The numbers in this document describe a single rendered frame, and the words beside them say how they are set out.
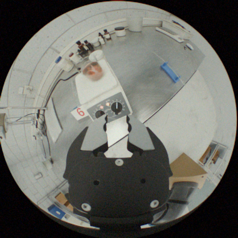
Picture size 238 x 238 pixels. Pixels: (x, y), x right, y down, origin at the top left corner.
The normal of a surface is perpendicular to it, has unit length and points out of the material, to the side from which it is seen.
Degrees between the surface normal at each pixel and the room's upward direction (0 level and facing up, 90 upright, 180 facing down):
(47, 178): 90
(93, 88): 0
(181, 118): 0
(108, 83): 0
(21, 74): 90
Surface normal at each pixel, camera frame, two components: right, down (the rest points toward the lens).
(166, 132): -0.19, 0.06
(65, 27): 0.61, 0.79
